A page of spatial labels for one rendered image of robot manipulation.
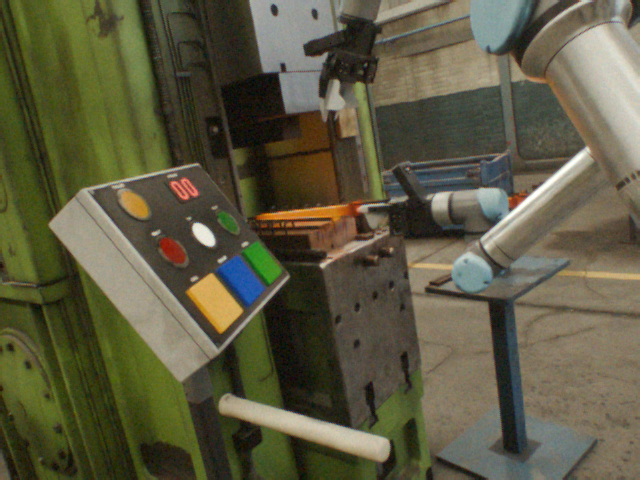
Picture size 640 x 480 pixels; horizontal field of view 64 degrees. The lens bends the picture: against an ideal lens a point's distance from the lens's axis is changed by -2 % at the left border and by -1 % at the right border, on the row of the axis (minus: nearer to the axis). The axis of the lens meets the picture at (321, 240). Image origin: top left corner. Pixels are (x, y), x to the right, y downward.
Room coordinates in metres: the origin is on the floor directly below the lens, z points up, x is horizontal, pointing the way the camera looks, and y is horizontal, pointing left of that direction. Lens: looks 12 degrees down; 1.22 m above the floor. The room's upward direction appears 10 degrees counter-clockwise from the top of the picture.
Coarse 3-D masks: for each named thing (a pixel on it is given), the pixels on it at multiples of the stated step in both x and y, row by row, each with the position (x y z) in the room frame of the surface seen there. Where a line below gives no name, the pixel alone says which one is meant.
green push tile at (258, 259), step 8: (248, 248) 0.89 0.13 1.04; (256, 248) 0.92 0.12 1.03; (248, 256) 0.87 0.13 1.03; (256, 256) 0.90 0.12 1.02; (264, 256) 0.92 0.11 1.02; (256, 264) 0.87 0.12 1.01; (264, 264) 0.90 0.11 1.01; (272, 264) 0.92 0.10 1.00; (256, 272) 0.87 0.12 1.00; (264, 272) 0.88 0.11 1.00; (272, 272) 0.90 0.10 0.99; (280, 272) 0.92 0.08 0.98; (264, 280) 0.87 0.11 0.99; (272, 280) 0.88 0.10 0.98
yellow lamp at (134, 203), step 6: (126, 192) 0.74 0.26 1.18; (126, 198) 0.73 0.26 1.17; (132, 198) 0.74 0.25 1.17; (138, 198) 0.75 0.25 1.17; (126, 204) 0.72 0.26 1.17; (132, 204) 0.73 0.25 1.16; (138, 204) 0.74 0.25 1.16; (144, 204) 0.75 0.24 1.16; (132, 210) 0.72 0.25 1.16; (138, 210) 0.73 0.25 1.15; (144, 210) 0.74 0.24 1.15; (144, 216) 0.73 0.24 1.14
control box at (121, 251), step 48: (96, 192) 0.69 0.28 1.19; (144, 192) 0.78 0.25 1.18; (192, 192) 0.89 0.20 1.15; (96, 240) 0.67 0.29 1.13; (144, 240) 0.69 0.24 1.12; (192, 240) 0.79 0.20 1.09; (240, 240) 0.91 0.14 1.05; (144, 288) 0.66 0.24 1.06; (144, 336) 0.66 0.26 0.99; (192, 336) 0.65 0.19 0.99
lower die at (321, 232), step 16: (288, 224) 1.38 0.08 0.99; (304, 224) 1.34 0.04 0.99; (320, 224) 1.29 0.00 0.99; (336, 224) 1.34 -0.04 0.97; (352, 224) 1.39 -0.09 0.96; (272, 240) 1.33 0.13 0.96; (304, 240) 1.26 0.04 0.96; (320, 240) 1.28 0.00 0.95; (336, 240) 1.33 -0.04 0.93; (352, 240) 1.38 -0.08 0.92
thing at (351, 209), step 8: (360, 200) 1.31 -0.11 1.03; (368, 200) 1.29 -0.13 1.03; (376, 200) 1.25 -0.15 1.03; (384, 200) 1.23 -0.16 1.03; (320, 208) 1.37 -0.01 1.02; (328, 208) 1.34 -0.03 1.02; (336, 208) 1.32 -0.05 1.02; (344, 208) 1.31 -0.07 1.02; (352, 208) 1.28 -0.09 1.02; (256, 216) 1.52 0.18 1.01; (264, 216) 1.49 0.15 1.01; (272, 216) 1.47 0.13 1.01; (280, 216) 1.45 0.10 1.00; (288, 216) 1.43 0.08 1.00; (296, 216) 1.41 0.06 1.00; (304, 216) 1.40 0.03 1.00; (312, 216) 1.38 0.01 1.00; (320, 216) 1.36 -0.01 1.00; (352, 216) 1.28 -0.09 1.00
